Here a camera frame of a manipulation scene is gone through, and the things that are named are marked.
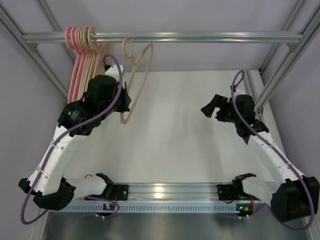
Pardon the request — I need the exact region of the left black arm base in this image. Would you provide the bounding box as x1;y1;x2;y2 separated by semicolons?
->
84;173;129;202

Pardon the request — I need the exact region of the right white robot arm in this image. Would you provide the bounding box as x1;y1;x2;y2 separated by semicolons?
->
201;94;320;223

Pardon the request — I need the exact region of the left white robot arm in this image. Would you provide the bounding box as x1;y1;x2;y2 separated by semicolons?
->
18;75;131;211

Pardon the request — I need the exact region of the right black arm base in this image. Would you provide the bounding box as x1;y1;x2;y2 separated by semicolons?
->
217;173;256;203

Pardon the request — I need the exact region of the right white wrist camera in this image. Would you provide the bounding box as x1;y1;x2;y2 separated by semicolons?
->
231;85;246;98

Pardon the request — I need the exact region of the aluminium hanging rail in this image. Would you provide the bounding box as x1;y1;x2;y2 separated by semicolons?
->
20;30;305;47

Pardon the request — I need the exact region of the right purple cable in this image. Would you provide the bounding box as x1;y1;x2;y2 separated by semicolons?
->
230;69;315;231

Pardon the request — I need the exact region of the purple cable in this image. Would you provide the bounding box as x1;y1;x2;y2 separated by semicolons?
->
20;54;126;225
230;69;315;231

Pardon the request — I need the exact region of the front aluminium rail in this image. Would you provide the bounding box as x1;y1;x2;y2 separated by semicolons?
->
74;182;276;201

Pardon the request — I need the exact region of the grey slotted cable duct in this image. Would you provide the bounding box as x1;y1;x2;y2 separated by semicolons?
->
61;201;253;214

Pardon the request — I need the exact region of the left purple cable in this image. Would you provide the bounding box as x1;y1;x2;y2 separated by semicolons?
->
20;54;126;225

